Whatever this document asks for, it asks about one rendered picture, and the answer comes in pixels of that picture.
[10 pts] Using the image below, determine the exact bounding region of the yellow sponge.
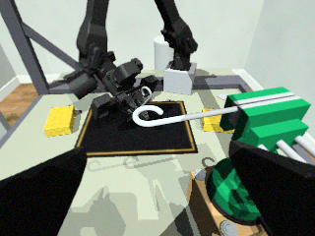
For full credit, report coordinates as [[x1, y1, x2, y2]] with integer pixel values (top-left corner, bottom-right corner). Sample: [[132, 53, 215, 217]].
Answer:
[[202, 108, 234, 133], [43, 105, 76, 137]]

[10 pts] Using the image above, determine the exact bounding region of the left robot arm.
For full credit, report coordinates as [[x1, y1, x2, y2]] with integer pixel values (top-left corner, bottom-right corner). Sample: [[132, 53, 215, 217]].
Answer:
[[63, 0, 198, 100]]

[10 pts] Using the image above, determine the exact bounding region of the brown wooden block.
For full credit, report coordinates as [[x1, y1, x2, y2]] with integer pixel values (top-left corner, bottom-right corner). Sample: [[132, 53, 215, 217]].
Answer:
[[186, 166, 268, 236]]

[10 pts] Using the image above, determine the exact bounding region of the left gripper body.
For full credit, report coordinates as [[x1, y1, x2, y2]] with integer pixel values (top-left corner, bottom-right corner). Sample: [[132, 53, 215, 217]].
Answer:
[[92, 68, 158, 120]]

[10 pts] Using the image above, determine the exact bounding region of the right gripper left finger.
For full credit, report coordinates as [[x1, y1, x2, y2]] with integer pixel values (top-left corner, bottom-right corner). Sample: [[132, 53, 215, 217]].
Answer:
[[0, 147, 88, 236]]

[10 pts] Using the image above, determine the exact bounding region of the grey bolt head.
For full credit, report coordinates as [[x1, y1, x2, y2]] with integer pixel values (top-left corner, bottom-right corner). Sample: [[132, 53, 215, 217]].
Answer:
[[220, 221, 238, 236], [194, 169, 207, 181]]

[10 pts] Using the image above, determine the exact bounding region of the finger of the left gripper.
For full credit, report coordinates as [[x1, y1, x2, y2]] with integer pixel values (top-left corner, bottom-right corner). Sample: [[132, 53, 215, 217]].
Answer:
[[118, 93, 148, 121], [133, 89, 150, 121]]

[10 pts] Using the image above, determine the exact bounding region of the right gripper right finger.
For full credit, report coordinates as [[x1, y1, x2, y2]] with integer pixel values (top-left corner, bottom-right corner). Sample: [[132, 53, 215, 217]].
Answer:
[[228, 141, 315, 236]]

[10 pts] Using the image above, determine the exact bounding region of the black rectangular mat with tan border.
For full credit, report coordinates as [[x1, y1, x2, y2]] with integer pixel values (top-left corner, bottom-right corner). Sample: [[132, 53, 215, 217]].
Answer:
[[74, 100, 198, 158]]

